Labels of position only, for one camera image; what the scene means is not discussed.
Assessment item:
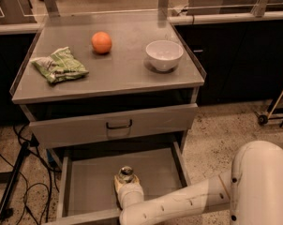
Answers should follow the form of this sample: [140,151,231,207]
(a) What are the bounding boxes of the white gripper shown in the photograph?
[113,174,144,209]

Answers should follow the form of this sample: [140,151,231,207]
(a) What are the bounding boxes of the green 7up can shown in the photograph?
[118,166,134,183]

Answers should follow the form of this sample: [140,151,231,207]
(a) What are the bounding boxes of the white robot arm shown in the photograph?
[114,141,283,225]

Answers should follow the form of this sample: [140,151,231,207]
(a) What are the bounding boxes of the open grey middle drawer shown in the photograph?
[44,141,191,225]

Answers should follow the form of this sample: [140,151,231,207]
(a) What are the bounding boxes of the grey top drawer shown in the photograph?
[30,103,198,148]

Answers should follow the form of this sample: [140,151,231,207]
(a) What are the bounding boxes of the grey metal drawer cabinet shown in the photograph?
[9,8,210,225]

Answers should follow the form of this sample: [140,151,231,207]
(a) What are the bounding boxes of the black stand pole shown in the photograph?
[0,142,29,221]

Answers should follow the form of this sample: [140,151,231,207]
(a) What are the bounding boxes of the white ceramic bowl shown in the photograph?
[145,40,184,71]

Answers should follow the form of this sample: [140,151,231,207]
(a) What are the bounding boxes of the green chip bag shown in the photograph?
[30,47,88,84]

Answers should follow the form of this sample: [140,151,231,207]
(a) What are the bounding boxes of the orange fruit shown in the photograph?
[91,32,112,54]

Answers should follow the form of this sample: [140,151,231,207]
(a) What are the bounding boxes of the black floor cables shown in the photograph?
[0,124,61,225]

